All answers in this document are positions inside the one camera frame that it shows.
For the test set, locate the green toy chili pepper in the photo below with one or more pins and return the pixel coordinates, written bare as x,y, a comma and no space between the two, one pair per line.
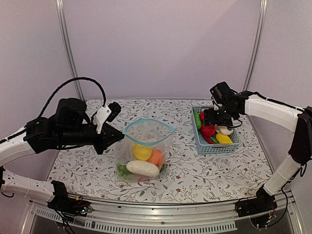
212,138

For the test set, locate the white toy radish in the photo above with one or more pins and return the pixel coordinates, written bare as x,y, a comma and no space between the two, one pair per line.
142,168

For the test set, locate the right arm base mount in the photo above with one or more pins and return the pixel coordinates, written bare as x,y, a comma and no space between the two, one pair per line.
263,202

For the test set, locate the red toy chili pepper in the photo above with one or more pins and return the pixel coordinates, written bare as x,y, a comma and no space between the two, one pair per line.
208,140

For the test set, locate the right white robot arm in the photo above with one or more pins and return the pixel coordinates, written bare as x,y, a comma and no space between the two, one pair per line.
230,105

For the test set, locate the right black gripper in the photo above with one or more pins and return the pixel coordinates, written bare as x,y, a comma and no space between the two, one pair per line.
209,119

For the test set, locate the left aluminium frame post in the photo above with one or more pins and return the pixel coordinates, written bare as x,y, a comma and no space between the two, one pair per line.
65,37

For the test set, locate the yellow toy banana piece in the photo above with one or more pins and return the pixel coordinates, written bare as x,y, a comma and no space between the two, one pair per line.
223,139

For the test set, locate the blue plastic basket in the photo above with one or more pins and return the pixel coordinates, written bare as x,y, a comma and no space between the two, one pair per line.
203,147

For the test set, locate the green toy grapes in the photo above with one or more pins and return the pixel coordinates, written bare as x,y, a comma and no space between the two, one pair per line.
122,172

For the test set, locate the red toy bell pepper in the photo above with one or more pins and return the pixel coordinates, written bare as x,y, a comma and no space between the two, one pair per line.
202,117

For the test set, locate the clear zip top bag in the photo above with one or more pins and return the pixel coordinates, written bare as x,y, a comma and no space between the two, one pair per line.
147,132

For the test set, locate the red toy cabbage ball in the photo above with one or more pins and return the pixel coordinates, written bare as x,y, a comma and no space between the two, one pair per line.
207,130

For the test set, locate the right aluminium frame post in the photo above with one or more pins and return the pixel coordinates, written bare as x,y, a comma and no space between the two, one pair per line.
256,44

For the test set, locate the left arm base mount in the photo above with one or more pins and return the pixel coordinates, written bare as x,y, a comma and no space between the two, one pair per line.
67,207

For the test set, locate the front aluminium rail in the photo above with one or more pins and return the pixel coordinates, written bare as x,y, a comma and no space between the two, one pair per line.
116,217

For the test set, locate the yellow toy lemon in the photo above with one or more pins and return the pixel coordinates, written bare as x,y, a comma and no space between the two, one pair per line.
141,152

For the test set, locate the light green toy lettuce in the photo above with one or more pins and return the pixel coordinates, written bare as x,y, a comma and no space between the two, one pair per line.
198,121

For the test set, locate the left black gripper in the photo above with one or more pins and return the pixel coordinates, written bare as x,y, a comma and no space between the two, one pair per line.
106,138

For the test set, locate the aluminium frame post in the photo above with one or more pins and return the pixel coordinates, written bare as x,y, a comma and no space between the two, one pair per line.
256,44
65,37

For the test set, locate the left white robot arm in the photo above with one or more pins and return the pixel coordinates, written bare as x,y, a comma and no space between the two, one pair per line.
69,128

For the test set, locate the white toy garlic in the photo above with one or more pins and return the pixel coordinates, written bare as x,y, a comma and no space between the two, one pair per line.
223,130

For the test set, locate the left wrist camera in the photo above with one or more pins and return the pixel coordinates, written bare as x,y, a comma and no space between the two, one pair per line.
104,114

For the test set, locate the orange toy fruit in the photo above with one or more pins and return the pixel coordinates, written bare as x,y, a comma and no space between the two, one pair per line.
156,158

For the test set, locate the floral table mat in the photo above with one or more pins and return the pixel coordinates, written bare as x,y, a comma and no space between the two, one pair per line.
190,177

